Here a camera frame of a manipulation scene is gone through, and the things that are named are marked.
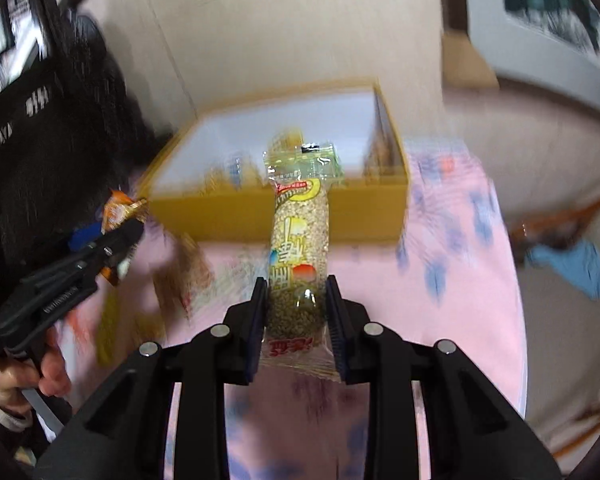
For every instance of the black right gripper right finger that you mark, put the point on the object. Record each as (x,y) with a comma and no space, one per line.
(473,432)

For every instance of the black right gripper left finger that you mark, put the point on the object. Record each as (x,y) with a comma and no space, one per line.
(121,431)

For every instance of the orange snack packet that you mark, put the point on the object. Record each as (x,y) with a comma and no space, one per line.
(119,208)

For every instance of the sesame stick snack pack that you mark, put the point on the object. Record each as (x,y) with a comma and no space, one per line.
(296,333)

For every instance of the person's left hand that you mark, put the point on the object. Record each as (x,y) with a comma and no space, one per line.
(15,376)

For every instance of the wooden chair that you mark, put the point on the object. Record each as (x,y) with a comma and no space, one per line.
(563,337)

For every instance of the pink floral tablecloth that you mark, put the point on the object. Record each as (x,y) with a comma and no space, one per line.
(451,275)

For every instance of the blue cloth on chair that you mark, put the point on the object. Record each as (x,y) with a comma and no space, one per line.
(578,265)

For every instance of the yellow cardboard shoe box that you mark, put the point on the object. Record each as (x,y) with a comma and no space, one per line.
(221,177)

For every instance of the brown cardboard piece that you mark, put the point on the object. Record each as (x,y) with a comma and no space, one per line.
(463,66)

